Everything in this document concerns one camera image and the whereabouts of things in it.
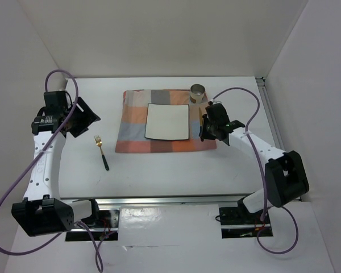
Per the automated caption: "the beige metal cup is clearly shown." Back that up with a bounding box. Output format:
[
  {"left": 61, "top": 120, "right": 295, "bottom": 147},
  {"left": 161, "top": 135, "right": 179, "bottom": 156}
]
[{"left": 190, "top": 84, "right": 206, "bottom": 104}]

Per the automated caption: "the gold fork green handle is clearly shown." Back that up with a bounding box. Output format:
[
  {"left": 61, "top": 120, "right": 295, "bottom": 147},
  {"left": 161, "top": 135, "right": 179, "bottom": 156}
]
[{"left": 94, "top": 135, "right": 110, "bottom": 171}]

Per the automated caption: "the square white plate black rim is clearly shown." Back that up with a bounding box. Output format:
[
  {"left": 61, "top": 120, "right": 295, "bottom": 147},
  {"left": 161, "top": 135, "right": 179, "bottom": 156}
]
[{"left": 145, "top": 104, "right": 190, "bottom": 141}]

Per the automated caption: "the checkered orange blue cloth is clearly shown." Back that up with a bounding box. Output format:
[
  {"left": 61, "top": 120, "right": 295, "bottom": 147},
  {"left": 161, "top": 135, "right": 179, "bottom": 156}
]
[{"left": 115, "top": 89, "right": 217, "bottom": 154}]

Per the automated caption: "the gold knife green handle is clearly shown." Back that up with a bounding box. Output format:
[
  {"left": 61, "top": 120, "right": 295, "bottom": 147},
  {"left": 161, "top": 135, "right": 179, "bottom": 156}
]
[{"left": 198, "top": 107, "right": 203, "bottom": 127}]

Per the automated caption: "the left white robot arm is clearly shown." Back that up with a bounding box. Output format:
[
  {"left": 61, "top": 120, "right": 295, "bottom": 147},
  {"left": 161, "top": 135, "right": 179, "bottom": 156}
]
[{"left": 11, "top": 91, "right": 101, "bottom": 237}]

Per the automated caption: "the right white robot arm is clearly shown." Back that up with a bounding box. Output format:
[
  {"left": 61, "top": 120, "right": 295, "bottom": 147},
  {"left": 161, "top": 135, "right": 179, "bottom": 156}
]
[{"left": 199, "top": 103, "right": 310, "bottom": 223}]

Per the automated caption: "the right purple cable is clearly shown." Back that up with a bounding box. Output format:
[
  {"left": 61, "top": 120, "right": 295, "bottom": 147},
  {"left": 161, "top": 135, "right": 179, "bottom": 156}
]
[{"left": 211, "top": 87, "right": 299, "bottom": 254}]

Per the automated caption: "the purple cable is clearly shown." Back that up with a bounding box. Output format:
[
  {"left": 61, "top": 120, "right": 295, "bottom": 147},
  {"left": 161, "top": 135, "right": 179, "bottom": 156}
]
[
  {"left": 0, "top": 69, "right": 105, "bottom": 273},
  {"left": 211, "top": 87, "right": 299, "bottom": 254}
]

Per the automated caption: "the aluminium rail right side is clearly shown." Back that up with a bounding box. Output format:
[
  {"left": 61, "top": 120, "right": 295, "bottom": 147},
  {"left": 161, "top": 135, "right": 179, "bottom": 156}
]
[{"left": 255, "top": 77, "right": 294, "bottom": 152}]

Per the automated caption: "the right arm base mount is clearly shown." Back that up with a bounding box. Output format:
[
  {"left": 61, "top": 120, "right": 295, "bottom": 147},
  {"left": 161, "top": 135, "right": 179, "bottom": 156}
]
[{"left": 215, "top": 207, "right": 273, "bottom": 239}]

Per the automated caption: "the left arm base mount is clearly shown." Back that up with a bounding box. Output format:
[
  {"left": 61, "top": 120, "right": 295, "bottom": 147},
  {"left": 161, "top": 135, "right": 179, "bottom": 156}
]
[{"left": 65, "top": 209, "right": 120, "bottom": 242}]

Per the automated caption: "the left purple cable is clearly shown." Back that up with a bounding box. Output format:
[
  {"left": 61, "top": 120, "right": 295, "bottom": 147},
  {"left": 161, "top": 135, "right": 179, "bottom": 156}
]
[{"left": 0, "top": 69, "right": 105, "bottom": 273}]

